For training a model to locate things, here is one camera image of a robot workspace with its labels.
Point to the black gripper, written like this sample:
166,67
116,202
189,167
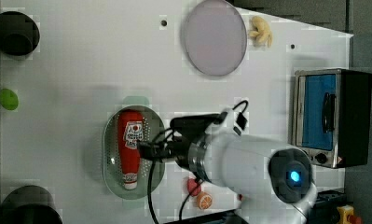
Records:
173,150

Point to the red felt ketchup bottle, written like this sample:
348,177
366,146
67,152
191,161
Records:
129,131

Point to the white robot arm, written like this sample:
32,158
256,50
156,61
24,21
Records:
274,178

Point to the green oval strainer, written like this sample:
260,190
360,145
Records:
112,173

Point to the red toy strawberry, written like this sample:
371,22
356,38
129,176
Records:
193,186

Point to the orange toy slice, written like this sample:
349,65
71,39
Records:
204,200

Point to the black cup lower left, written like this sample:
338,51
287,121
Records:
29,205

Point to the black cup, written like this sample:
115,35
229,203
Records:
19,34
29,205

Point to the round grey plate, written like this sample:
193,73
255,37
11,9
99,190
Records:
215,37

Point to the green toy lime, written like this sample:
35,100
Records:
9,99

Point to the black cup upper left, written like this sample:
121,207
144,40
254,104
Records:
19,34

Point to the silver toaster oven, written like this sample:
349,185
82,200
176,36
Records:
331,116

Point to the yellow red tool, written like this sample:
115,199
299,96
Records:
347,216

